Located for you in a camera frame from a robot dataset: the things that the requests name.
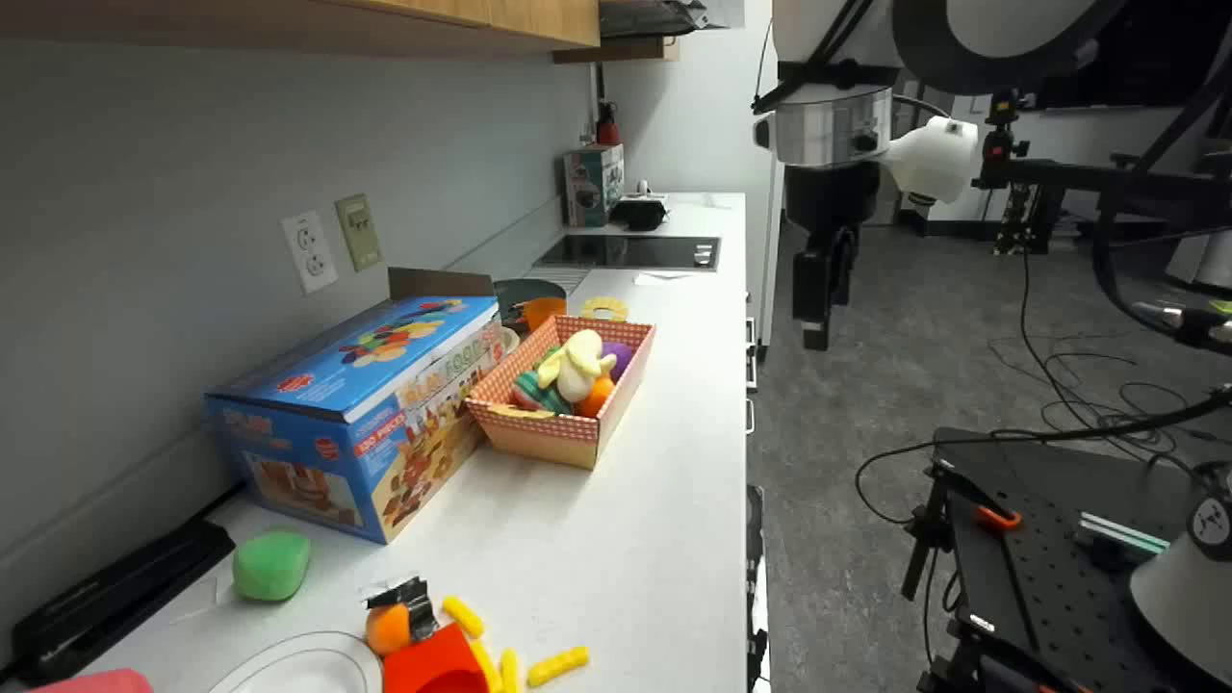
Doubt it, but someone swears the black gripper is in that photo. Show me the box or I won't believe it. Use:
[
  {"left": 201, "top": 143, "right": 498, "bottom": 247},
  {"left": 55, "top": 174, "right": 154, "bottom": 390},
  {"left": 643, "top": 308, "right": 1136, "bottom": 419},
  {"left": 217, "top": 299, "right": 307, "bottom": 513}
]
[{"left": 783, "top": 161, "right": 884, "bottom": 355}]

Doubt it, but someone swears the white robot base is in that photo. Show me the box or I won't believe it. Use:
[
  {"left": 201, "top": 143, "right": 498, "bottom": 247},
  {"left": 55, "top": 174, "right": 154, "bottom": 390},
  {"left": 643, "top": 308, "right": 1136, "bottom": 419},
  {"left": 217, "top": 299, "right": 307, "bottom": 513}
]
[{"left": 1124, "top": 459, "right": 1232, "bottom": 684}]

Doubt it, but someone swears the black cooktop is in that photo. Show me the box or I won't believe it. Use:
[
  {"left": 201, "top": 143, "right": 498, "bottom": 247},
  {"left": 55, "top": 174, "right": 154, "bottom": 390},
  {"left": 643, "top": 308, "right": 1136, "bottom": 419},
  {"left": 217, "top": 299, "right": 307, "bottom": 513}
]
[{"left": 531, "top": 231, "right": 722, "bottom": 277}]

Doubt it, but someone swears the black pot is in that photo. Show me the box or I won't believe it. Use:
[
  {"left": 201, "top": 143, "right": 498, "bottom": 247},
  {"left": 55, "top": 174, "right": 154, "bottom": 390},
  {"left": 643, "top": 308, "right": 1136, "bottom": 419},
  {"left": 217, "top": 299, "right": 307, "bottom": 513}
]
[{"left": 604, "top": 189, "right": 674, "bottom": 233}]

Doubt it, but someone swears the black tripod stand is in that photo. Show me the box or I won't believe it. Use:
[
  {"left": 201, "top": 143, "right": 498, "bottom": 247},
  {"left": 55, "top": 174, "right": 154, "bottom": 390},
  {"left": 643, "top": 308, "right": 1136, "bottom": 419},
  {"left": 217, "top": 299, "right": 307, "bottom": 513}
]
[{"left": 985, "top": 179, "right": 1069, "bottom": 259}]

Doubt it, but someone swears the purple plush fruit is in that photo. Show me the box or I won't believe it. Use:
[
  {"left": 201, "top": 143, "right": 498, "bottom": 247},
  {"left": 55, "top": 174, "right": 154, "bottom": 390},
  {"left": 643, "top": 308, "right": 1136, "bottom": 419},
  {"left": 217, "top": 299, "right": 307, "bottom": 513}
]
[{"left": 597, "top": 336, "right": 640, "bottom": 383}]

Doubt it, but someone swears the yellow pineapple slice toy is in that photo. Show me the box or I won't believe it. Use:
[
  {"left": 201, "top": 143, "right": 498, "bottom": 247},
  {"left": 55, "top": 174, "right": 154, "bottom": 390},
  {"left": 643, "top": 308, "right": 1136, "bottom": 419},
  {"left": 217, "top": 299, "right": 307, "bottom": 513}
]
[{"left": 577, "top": 292, "right": 634, "bottom": 322}]

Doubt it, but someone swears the teal cardboard box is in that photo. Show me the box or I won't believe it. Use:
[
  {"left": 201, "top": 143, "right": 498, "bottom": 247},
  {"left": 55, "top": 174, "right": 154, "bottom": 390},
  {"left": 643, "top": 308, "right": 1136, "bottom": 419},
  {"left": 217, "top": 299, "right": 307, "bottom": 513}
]
[{"left": 557, "top": 143, "right": 633, "bottom": 231}]

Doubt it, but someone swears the round orange plush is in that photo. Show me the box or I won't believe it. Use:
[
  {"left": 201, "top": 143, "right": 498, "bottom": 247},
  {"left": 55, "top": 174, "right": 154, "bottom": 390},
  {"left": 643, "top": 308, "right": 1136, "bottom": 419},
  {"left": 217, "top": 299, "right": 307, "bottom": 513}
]
[{"left": 574, "top": 374, "right": 620, "bottom": 419}]

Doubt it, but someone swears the red bottle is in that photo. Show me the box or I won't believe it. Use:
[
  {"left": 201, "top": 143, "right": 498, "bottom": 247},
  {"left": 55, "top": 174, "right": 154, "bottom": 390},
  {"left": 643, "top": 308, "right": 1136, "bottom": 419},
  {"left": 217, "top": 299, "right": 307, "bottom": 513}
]
[{"left": 589, "top": 100, "right": 625, "bottom": 150}]

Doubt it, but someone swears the orange plastic cup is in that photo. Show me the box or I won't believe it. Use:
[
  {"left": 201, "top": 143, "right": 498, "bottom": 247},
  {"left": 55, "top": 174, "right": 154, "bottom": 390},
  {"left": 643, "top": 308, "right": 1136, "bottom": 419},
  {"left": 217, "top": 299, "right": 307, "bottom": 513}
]
[{"left": 516, "top": 296, "right": 570, "bottom": 338}]

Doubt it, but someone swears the striped green plush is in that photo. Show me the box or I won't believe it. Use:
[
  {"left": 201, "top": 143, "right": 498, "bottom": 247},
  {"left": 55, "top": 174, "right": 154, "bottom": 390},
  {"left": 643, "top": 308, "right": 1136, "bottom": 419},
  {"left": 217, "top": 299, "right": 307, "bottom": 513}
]
[{"left": 507, "top": 364, "right": 570, "bottom": 417}]

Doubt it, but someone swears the dark range hood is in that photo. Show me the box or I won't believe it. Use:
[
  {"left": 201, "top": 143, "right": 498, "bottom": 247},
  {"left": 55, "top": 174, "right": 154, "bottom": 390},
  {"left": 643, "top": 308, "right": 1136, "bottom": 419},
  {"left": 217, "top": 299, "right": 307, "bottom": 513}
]
[{"left": 597, "top": 0, "right": 745, "bottom": 42}]

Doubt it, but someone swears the black breadboard table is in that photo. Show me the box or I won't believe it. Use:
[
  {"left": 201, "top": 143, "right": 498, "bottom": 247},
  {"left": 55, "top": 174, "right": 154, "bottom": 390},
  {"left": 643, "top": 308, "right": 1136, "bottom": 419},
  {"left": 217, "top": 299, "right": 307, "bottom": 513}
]
[{"left": 926, "top": 426, "right": 1232, "bottom": 693}]

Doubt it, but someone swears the white container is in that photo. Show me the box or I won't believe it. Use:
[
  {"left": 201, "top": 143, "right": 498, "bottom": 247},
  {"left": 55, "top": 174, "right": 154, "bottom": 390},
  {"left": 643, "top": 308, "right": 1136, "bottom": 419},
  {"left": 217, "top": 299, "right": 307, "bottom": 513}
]
[{"left": 1160, "top": 228, "right": 1232, "bottom": 296}]

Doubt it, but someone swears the teal strip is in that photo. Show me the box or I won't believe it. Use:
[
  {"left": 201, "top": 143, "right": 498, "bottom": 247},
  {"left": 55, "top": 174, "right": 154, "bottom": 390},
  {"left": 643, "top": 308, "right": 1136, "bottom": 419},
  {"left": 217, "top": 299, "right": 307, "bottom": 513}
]
[{"left": 1075, "top": 506, "right": 1175, "bottom": 559}]

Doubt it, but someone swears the blue toy food box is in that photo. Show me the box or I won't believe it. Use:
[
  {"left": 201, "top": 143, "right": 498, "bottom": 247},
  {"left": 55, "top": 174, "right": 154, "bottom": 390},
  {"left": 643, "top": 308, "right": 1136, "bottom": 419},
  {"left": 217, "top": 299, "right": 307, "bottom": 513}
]
[{"left": 205, "top": 264, "right": 521, "bottom": 550}]

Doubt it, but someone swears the orange fries carton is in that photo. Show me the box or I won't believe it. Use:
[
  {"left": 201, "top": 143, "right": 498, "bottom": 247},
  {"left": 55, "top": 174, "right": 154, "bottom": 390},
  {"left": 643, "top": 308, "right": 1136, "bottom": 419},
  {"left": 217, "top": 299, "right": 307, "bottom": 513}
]
[{"left": 377, "top": 621, "right": 498, "bottom": 693}]

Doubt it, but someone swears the orange ball toy black clip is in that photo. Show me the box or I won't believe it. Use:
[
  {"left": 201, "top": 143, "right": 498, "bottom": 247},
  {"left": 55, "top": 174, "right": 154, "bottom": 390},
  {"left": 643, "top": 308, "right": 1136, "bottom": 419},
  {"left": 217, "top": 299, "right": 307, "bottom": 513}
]
[{"left": 363, "top": 573, "right": 443, "bottom": 658}]

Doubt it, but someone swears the green cup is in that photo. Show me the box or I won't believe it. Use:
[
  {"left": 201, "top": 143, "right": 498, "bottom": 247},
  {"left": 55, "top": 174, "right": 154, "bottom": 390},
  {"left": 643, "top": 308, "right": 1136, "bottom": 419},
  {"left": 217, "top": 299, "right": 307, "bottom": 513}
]
[{"left": 228, "top": 528, "right": 317, "bottom": 609}]

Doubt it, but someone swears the large white plate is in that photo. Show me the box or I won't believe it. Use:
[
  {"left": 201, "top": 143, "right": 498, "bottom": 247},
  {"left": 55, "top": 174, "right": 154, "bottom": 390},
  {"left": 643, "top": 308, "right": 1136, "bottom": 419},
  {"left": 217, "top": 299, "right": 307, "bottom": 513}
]
[{"left": 206, "top": 627, "right": 386, "bottom": 693}]

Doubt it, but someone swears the long black case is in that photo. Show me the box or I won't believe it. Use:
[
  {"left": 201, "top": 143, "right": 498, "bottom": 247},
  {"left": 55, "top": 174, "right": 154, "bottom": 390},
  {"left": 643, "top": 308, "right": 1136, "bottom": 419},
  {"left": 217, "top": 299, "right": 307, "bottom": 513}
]
[{"left": 8, "top": 515, "right": 240, "bottom": 684}]

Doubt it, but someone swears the pink cloth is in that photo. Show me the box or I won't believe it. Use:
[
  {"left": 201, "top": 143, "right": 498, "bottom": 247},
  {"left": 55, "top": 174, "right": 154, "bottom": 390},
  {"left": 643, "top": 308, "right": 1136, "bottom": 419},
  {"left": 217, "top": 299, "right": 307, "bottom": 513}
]
[{"left": 22, "top": 666, "right": 156, "bottom": 693}]

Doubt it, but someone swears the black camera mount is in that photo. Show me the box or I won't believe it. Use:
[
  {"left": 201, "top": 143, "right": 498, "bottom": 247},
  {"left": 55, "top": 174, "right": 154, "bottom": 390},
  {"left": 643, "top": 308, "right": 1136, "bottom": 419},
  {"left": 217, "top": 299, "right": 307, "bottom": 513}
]
[{"left": 976, "top": 83, "right": 1030, "bottom": 192}]

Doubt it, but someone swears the thin black floor cable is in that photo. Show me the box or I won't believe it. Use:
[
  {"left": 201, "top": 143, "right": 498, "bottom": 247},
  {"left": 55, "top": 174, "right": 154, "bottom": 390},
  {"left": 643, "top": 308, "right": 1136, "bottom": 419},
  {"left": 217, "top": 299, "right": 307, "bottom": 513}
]
[{"left": 1018, "top": 242, "right": 1165, "bottom": 454}]

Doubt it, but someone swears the black sleeved cable hose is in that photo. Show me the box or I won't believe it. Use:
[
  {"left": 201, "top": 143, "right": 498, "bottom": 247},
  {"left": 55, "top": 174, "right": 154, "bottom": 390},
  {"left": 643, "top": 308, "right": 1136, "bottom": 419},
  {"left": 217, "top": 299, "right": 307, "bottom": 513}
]
[{"left": 891, "top": 0, "right": 1232, "bottom": 356}]

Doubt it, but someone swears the black clamp orange handle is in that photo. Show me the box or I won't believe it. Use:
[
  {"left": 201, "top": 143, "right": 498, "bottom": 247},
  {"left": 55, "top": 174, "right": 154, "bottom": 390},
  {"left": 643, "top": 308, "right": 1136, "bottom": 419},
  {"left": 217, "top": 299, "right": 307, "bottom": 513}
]
[{"left": 898, "top": 459, "right": 1030, "bottom": 609}]

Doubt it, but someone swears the thick black floor cable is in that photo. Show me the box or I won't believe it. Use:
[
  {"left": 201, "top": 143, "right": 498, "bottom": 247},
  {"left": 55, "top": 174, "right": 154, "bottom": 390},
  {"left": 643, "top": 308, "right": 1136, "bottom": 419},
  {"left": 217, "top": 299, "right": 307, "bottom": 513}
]
[{"left": 849, "top": 381, "right": 1232, "bottom": 532}]

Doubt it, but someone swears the beige light switch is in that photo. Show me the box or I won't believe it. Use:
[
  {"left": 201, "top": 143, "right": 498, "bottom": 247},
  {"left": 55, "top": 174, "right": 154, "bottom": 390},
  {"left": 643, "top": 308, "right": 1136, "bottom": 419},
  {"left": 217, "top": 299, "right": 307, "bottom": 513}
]
[{"left": 331, "top": 189, "right": 387, "bottom": 273}]

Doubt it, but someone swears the white wall outlet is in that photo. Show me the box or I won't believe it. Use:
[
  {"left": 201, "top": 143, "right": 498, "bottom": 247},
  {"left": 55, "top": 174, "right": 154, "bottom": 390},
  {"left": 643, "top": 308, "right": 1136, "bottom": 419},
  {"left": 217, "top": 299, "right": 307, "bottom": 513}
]
[{"left": 278, "top": 209, "right": 341, "bottom": 296}]

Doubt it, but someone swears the wooden wall cupboard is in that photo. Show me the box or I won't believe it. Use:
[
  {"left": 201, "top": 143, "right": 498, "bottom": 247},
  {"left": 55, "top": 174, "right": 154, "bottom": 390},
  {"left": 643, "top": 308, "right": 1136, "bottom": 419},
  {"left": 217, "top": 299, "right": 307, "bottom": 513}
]
[{"left": 0, "top": 0, "right": 604, "bottom": 56}]

